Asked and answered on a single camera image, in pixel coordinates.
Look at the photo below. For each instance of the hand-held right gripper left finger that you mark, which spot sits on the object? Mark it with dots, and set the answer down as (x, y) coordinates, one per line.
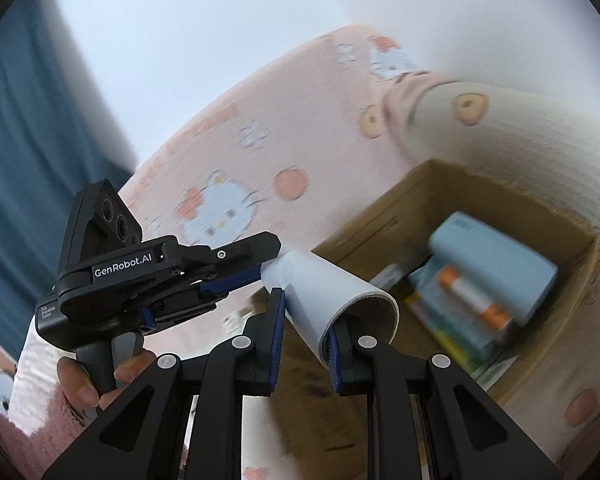
(278, 340)

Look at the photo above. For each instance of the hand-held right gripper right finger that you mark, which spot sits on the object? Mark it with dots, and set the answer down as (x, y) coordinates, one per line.
(334, 362)

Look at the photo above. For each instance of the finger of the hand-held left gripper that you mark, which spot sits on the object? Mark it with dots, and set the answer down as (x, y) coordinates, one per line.
(240, 252)
(235, 282)

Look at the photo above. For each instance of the white paper roll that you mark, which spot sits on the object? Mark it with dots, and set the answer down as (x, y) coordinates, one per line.
(330, 292)

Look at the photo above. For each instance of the green yellow packet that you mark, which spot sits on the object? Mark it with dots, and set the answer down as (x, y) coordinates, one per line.
(455, 345)

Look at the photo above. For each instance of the orange white glue stick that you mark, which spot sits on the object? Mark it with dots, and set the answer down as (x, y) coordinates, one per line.
(472, 297)

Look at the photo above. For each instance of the light blue packet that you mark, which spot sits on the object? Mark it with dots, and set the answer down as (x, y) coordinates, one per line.
(495, 260)

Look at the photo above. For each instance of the brown cardboard box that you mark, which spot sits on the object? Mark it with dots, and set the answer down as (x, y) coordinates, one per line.
(530, 240)

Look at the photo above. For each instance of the person's left forearm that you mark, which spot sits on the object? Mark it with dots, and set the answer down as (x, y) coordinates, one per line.
(35, 390)

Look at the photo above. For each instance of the person's left hand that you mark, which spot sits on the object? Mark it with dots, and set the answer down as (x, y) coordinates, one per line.
(77, 382)

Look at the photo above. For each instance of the pink printed bedsheet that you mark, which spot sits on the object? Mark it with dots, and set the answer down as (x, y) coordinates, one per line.
(290, 150)

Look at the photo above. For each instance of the blue curtain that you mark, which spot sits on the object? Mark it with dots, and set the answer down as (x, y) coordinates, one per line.
(25, 135)

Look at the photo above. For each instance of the white rounded device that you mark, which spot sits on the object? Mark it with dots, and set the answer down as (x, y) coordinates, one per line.
(1, 392)

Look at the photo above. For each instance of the cream waffle blanket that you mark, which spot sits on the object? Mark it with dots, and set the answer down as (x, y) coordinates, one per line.
(555, 130)

